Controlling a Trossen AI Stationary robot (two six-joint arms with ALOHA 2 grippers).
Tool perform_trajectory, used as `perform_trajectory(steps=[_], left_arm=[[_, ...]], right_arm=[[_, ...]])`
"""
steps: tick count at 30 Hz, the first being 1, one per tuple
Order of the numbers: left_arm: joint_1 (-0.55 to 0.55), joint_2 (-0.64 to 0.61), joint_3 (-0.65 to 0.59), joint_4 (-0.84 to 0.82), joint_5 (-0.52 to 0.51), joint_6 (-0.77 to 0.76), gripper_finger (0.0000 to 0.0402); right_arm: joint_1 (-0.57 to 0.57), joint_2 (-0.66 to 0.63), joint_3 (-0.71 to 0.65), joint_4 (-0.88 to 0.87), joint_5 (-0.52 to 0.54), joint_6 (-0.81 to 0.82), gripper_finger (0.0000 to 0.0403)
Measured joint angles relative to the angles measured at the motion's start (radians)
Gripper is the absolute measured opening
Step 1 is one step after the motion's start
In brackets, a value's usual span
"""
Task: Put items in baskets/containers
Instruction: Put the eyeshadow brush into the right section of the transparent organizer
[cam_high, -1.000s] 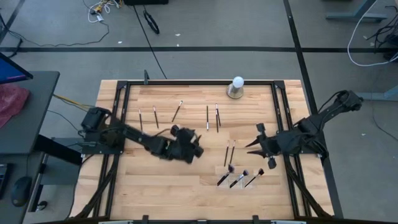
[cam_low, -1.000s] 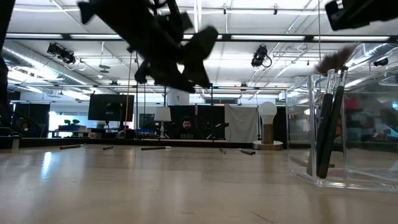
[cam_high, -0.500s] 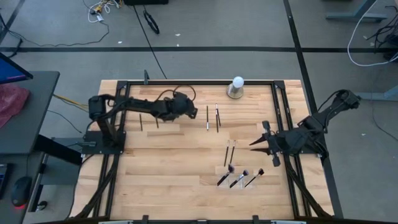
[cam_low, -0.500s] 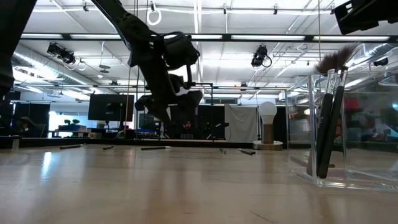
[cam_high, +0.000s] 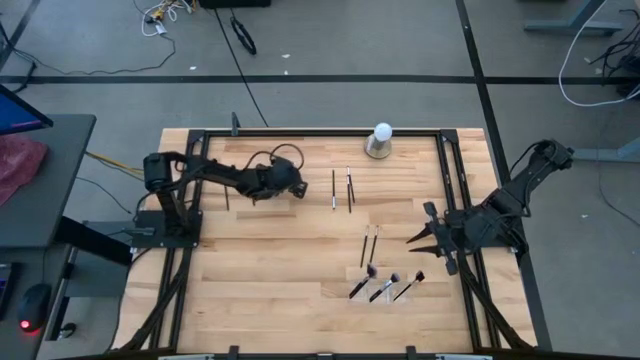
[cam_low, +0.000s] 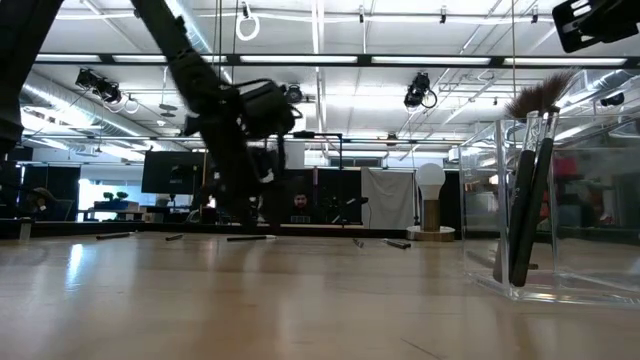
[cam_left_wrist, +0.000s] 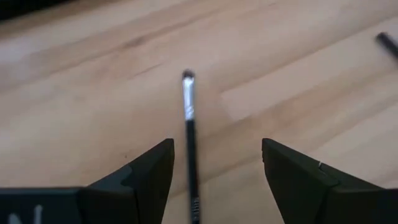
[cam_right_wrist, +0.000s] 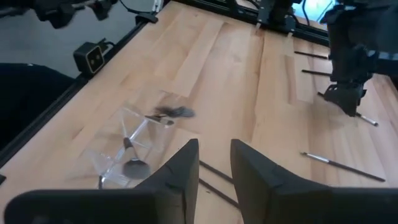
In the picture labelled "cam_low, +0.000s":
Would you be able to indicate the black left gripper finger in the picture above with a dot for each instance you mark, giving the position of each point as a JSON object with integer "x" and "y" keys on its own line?
{"x": 246, "y": 215}
{"x": 272, "y": 210}

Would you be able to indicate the brown fan makeup brush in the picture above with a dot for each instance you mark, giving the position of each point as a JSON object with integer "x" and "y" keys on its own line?
{"x": 522, "y": 200}

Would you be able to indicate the background black robot arm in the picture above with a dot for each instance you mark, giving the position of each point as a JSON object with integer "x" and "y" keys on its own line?
{"x": 350, "y": 202}

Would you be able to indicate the person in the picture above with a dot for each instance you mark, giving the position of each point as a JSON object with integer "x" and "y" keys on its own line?
{"x": 42, "y": 202}
{"x": 300, "y": 202}

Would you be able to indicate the white box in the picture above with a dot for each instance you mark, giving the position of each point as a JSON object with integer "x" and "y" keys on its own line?
{"x": 297, "y": 157}

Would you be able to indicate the black television screen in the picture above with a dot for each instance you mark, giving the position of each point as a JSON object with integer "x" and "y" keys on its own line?
{"x": 170, "y": 172}

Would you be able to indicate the grey hanging cloth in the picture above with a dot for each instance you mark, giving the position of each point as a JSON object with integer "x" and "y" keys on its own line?
{"x": 387, "y": 200}

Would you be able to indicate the ceiling spotlight cluster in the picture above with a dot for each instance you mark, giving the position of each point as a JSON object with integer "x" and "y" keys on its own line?
{"x": 105, "y": 91}

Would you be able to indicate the bulb lamp with wooden base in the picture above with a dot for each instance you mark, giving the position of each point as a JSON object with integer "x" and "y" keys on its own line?
{"x": 430, "y": 180}

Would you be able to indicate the clear acrylic organizer container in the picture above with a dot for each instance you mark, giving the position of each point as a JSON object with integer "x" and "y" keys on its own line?
{"x": 502, "y": 210}

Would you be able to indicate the silver ventilation duct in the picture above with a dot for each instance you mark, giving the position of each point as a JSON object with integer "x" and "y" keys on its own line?
{"x": 605, "y": 80}
{"x": 197, "y": 30}
{"x": 40, "y": 100}

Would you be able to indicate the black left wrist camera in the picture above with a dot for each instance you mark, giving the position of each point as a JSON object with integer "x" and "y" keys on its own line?
{"x": 267, "y": 112}

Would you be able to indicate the black ceiling camera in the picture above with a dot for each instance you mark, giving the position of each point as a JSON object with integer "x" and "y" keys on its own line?
{"x": 612, "y": 99}
{"x": 416, "y": 92}
{"x": 296, "y": 95}

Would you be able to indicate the black background frame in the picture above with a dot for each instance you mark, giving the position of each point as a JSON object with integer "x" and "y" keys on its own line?
{"x": 320, "y": 134}

